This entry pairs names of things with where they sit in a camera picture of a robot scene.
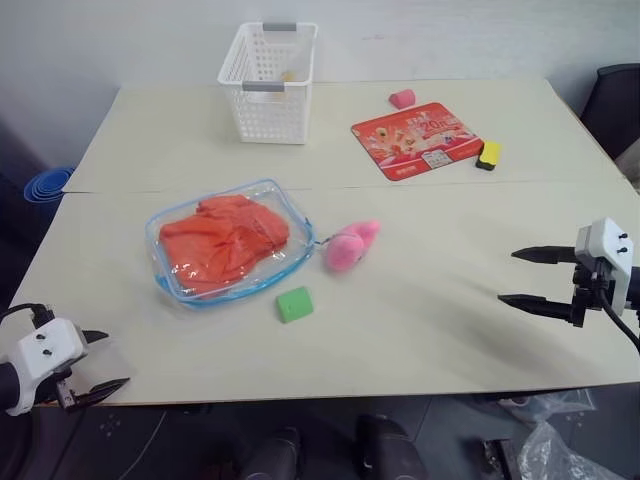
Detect black chair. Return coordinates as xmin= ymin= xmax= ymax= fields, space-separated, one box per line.
xmin=579 ymin=64 xmax=640 ymax=162

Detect white plastic basket grey handles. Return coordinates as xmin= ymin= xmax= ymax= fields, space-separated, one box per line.
xmin=216 ymin=21 xmax=319 ymax=146

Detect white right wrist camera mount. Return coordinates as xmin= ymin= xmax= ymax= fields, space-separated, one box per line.
xmin=573 ymin=217 xmax=632 ymax=317

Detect orange-red cloth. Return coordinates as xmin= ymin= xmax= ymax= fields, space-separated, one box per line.
xmin=158 ymin=194 xmax=291 ymax=297

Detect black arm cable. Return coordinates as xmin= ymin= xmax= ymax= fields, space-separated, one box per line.
xmin=0 ymin=302 xmax=54 ymax=329
xmin=597 ymin=279 xmax=640 ymax=357

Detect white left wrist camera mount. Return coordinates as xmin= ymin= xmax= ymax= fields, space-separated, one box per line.
xmin=5 ymin=318 xmax=89 ymax=417

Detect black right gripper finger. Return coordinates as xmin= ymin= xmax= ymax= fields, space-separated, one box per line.
xmin=497 ymin=293 xmax=576 ymax=323
xmin=510 ymin=244 xmax=579 ymax=267

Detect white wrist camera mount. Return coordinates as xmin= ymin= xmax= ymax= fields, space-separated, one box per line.
xmin=5 ymin=318 xmax=89 ymax=417
xmin=573 ymin=217 xmax=632 ymax=317

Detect yellow black sponge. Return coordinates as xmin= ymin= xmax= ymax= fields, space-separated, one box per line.
xmin=474 ymin=141 xmax=504 ymax=174

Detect red snack packet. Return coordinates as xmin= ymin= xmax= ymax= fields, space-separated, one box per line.
xmin=350 ymin=102 xmax=485 ymax=181

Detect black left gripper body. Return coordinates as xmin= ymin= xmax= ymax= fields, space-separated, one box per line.
xmin=49 ymin=357 xmax=91 ymax=414

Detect black box under table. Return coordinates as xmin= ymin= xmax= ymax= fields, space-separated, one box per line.
xmin=481 ymin=437 xmax=519 ymax=480

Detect clear pouch with orange cloth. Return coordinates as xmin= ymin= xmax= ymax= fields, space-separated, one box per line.
xmin=144 ymin=178 xmax=332 ymax=312

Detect pink wedge block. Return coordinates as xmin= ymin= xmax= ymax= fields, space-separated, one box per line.
xmin=389 ymin=88 xmax=417 ymax=110

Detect crumpled clear plastic bag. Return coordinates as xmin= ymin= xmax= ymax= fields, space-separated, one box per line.
xmin=514 ymin=389 xmax=640 ymax=480

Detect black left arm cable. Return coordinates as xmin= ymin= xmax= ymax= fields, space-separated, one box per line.
xmin=0 ymin=302 xmax=54 ymax=329

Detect pink plush toy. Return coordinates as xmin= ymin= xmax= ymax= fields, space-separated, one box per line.
xmin=322 ymin=218 xmax=382 ymax=274

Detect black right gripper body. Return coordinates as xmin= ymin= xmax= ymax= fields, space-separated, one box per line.
xmin=569 ymin=260 xmax=614 ymax=329

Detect green wedge block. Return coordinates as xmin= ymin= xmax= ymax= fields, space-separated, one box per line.
xmin=275 ymin=285 xmax=316 ymax=325

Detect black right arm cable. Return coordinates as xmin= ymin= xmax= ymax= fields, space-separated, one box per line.
xmin=597 ymin=279 xmax=640 ymax=357

